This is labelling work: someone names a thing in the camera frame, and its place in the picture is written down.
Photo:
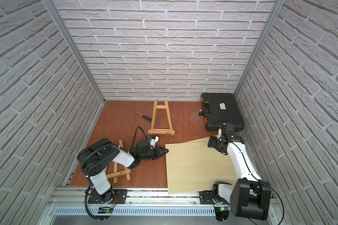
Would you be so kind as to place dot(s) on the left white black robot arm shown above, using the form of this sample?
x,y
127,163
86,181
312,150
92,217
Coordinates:
x,y
95,159

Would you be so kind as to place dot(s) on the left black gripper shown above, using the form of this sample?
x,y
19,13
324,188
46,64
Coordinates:
x,y
155,152

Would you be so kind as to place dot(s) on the black plastic tool case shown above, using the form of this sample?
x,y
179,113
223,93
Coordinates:
x,y
220,108

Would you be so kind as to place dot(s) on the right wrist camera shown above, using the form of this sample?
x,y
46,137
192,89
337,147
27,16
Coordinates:
x,y
221,133

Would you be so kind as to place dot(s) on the black screwdriver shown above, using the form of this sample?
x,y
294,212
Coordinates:
x,y
144,116

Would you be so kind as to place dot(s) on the wooden easel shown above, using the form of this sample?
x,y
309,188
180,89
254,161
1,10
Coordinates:
x,y
161,120
115,172

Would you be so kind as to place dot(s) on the plywood board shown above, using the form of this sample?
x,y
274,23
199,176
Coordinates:
x,y
202,139
178,179

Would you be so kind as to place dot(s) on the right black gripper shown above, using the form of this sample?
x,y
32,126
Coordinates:
x,y
212,143

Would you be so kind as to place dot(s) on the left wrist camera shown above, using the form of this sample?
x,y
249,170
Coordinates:
x,y
153,140

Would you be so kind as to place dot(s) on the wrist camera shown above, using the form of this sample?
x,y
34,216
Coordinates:
x,y
153,140
221,133

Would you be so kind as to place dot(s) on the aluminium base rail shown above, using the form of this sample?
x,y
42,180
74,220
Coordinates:
x,y
144,206

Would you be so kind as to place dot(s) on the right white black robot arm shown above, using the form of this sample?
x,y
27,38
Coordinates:
x,y
250,196

